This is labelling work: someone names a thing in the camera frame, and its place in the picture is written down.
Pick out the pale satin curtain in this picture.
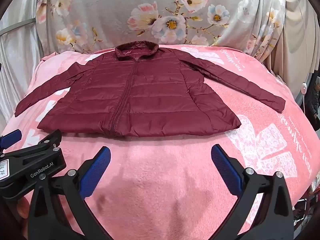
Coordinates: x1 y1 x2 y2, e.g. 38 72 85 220
0 0 48 130

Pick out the grey metal rail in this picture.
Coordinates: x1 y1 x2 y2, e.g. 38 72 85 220
0 17 38 36

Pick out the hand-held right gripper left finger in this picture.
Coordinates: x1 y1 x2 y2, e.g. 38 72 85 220
26 146 112 240

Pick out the maroon puffer jacket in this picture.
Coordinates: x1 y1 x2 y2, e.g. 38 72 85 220
14 42 286 138

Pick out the grey floral quilt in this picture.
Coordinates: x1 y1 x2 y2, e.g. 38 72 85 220
35 0 287 64

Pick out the beige curtain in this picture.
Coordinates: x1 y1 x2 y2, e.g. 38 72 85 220
272 0 320 100

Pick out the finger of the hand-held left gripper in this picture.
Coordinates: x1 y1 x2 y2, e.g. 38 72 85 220
0 129 62 161
0 129 22 149

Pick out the person's left hand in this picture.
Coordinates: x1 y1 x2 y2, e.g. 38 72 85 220
14 192 32 240

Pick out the white round device with cable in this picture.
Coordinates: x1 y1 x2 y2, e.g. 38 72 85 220
299 81 308 117

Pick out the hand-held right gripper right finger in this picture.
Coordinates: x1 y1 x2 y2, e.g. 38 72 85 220
211 144 294 240

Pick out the pink printed blanket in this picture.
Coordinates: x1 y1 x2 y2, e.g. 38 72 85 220
0 44 320 240

